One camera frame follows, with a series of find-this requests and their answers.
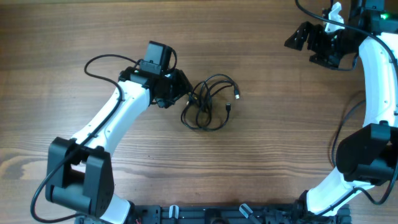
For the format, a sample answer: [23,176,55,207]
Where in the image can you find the black USB cables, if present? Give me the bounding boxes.
[180,73,241,132]

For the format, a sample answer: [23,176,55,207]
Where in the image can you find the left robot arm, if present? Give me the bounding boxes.
[30,41,192,223]

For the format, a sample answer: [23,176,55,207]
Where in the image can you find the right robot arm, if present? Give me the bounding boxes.
[285,1,397,222]

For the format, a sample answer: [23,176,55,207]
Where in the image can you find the left camera black cable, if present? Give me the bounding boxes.
[30,54,141,224]

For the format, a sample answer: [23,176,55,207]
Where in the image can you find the camera black cable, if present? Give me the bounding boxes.
[30,54,141,224]
[294,0,398,217]

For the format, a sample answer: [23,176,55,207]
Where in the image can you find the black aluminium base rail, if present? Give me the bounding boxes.
[74,203,352,224]

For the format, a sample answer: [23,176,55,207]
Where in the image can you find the right camera black cable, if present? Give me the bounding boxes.
[294,0,398,217]

